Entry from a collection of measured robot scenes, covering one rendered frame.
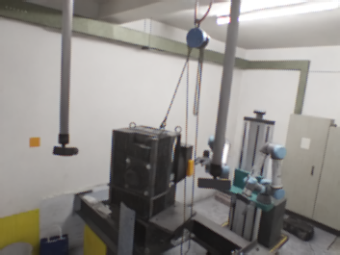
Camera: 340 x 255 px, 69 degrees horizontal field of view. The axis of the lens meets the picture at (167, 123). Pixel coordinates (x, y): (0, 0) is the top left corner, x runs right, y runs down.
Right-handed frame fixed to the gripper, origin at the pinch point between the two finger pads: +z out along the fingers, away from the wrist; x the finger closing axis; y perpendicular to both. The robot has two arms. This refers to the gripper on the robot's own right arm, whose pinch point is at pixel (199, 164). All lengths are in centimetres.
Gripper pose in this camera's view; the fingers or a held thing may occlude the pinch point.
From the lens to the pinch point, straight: 219.1
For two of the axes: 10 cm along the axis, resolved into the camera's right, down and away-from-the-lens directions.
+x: -8.7, -1.2, 4.8
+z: -4.9, 1.2, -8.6
